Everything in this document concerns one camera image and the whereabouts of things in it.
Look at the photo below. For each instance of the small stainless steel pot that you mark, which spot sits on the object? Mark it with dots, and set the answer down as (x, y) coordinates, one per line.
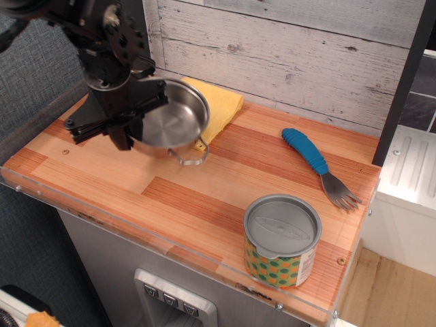
(175, 128)

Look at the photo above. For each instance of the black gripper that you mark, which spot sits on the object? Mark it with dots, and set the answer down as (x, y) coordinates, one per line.
(117, 112)

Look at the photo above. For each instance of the patterned can with grey lid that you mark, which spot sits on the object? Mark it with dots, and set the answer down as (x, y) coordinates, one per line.
(281, 237)

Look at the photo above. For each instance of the clear acrylic edge guard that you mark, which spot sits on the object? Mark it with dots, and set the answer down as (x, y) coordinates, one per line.
(191, 214)

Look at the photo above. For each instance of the yellow folded towel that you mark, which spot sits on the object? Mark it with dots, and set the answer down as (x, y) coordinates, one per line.
(223, 105)

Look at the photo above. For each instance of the orange object at corner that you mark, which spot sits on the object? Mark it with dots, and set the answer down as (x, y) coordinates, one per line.
(41, 319)

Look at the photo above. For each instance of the white toy sink unit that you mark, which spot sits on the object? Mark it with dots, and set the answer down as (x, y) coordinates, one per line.
(400, 224)

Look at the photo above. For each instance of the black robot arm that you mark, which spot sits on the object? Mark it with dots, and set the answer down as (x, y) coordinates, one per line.
(108, 44)

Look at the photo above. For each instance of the blue handled metal fork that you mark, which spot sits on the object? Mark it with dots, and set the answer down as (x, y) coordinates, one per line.
(334, 189)

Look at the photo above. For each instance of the grey toy fridge cabinet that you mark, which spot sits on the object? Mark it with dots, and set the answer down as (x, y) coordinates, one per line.
(139, 286)

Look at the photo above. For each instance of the dark right frame post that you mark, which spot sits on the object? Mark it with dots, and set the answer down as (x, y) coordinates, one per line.
(421, 37)

